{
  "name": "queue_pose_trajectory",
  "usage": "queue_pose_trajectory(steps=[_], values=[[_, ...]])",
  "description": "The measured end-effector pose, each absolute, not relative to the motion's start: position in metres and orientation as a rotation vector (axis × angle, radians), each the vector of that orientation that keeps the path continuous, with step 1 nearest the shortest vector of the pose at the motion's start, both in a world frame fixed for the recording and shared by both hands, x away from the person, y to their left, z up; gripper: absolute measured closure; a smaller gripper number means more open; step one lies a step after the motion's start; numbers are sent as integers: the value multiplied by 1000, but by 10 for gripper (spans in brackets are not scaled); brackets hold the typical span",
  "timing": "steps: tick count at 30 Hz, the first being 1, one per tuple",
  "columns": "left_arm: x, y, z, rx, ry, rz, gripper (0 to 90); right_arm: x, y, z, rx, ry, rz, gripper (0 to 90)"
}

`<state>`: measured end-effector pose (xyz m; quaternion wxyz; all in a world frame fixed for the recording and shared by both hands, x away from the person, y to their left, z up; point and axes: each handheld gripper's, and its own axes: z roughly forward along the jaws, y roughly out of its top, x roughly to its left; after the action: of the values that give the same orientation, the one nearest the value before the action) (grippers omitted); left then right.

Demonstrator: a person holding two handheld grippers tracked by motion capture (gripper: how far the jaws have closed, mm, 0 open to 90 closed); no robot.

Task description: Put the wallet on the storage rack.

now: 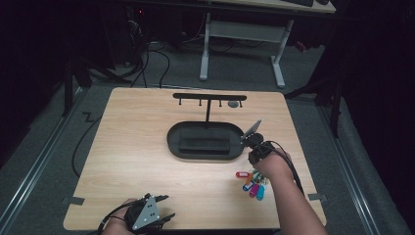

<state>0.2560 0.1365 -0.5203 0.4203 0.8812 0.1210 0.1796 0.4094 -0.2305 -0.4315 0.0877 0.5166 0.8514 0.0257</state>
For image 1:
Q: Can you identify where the black tray with key rack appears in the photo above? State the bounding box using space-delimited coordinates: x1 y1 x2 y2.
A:
166 92 248 162

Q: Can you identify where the metal floor rail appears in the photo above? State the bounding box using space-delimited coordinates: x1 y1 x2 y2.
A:
0 87 86 231
316 104 382 235

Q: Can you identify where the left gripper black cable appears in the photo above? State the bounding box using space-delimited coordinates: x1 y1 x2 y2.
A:
95 199 132 235

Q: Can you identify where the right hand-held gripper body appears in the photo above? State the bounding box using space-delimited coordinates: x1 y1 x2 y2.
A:
240 118 276 165

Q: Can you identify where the black metal stand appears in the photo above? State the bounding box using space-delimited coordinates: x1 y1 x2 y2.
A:
283 76 345 139
61 53 94 118

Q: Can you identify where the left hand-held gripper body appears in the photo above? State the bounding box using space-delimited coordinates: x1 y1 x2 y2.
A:
124 192 164 234

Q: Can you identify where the key ring with coloured tags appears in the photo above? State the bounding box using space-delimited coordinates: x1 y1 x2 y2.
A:
235 168 270 202

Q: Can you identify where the black floor cable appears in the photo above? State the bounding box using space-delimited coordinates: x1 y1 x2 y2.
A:
70 115 103 179

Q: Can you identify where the black keyboard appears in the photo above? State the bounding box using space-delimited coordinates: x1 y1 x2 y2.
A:
283 0 315 8

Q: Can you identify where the bundle of black cables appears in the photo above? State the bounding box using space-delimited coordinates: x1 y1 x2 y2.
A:
125 19 171 89

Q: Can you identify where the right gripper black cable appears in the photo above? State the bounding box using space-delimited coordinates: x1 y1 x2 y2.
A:
266 139 306 198

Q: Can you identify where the white-framed desk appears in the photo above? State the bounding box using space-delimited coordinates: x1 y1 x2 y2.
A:
199 0 338 90

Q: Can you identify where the person's left hand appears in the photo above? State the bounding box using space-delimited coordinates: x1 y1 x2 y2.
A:
101 198 138 235

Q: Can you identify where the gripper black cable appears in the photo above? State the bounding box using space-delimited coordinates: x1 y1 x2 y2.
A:
95 199 132 235
266 139 306 198

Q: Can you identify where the grey tape strip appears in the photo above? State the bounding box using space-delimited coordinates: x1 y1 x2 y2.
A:
61 196 85 207
307 193 329 202

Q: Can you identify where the person's right hand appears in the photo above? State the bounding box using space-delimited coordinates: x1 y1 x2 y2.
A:
253 146 296 183

